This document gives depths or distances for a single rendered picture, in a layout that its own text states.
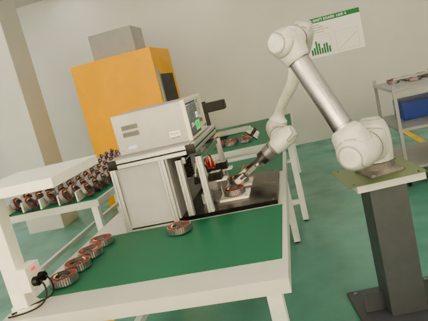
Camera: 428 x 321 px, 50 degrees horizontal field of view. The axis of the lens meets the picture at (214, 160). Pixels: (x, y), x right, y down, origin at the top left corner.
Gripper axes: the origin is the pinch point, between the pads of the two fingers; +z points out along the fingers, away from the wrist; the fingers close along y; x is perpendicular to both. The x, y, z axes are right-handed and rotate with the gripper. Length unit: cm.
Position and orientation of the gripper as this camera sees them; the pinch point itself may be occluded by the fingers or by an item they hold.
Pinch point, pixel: (239, 178)
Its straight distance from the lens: 263.3
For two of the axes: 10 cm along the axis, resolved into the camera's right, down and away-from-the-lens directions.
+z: -7.2, 6.5, 2.5
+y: 1.5, -2.1, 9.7
